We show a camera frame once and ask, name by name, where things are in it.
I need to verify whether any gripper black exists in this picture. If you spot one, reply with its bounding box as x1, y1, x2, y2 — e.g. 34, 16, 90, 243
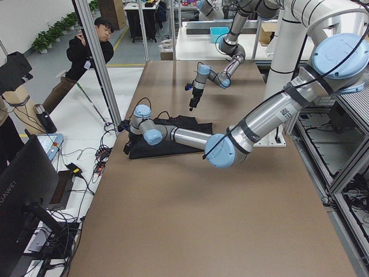
123, 132, 140, 155
189, 88, 204, 112

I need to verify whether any black graphic t-shirt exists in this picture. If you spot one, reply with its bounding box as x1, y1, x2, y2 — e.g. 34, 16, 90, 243
128, 115, 213, 159

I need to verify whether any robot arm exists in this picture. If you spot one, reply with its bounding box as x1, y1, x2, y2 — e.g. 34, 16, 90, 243
185, 1, 280, 111
123, 33, 368, 168

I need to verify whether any teach pendant blue grey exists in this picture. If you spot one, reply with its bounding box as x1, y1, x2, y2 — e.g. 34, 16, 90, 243
36, 133, 64, 161

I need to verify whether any black thermos bottle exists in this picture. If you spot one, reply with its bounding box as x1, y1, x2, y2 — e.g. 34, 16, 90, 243
34, 104, 57, 133

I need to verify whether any seated person in black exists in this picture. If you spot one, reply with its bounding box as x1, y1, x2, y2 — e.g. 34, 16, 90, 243
43, 17, 114, 113

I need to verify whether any black computer monitor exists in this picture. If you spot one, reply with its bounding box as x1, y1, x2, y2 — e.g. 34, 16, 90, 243
1, 135, 63, 276

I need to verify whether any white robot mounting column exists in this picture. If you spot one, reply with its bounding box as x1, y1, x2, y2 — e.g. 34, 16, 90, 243
243, 0, 369, 148

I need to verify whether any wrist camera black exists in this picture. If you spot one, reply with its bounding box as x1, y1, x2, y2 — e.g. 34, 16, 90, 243
117, 119, 130, 133
184, 83, 194, 91

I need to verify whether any aluminium frame cage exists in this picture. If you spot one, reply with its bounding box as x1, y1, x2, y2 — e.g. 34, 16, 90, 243
72, 0, 122, 133

